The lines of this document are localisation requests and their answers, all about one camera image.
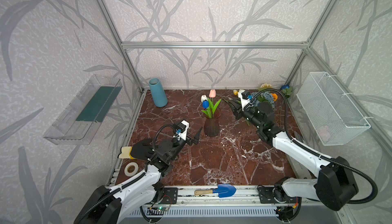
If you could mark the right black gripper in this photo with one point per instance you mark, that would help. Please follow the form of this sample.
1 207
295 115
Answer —
237 111

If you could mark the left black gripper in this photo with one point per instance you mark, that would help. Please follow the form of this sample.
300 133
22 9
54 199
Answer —
194 141

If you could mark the dark red glass vase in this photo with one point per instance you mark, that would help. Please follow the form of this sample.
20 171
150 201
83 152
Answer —
211 125

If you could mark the pink tulip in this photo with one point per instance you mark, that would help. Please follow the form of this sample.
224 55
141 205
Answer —
212 105

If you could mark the blue tulip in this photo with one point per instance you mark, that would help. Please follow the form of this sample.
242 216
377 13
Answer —
207 109

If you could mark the white tulip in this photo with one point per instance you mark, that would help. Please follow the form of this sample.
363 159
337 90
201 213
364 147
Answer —
204 98

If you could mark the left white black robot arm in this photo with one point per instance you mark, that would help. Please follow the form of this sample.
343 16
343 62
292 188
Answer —
112 205

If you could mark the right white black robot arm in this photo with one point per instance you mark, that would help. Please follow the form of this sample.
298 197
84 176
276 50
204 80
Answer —
333 184

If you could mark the teal ceramic vase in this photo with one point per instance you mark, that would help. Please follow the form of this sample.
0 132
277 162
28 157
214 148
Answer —
158 93

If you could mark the blue hydrangea bouquet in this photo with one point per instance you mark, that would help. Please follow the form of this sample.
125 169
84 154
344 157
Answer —
265 98

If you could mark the yellow sunflower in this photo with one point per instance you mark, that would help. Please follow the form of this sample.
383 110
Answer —
265 87

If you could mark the orange flower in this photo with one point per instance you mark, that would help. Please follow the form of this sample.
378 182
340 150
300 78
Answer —
275 97

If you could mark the black yellow glove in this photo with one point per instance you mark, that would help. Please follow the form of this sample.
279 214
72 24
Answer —
142 150

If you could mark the blue rose stem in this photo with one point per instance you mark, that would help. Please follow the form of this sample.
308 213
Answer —
287 92

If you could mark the blue garden trowel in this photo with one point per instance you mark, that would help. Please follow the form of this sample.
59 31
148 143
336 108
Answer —
223 190

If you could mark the white tape roll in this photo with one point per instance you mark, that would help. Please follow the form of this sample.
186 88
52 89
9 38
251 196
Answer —
131 169

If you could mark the pink object in basket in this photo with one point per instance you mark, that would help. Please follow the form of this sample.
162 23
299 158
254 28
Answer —
324 133

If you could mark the green mat on shelf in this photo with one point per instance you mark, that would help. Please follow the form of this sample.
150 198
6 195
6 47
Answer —
97 108

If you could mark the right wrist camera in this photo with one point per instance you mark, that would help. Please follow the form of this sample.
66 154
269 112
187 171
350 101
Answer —
245 98

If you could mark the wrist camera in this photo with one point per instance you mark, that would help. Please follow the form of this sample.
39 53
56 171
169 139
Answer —
181 130
245 98

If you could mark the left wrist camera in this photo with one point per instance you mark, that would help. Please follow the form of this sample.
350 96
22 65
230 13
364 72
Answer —
181 130

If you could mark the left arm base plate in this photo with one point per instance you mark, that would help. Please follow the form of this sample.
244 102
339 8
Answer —
166 195

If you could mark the aluminium front rail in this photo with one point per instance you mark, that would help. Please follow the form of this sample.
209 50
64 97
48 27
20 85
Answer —
214 198

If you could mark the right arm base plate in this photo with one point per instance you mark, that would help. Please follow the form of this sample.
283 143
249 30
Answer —
274 195

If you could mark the white wire basket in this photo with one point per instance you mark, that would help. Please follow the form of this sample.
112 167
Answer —
326 104

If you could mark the clear acrylic wall shelf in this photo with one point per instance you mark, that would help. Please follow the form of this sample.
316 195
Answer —
66 130

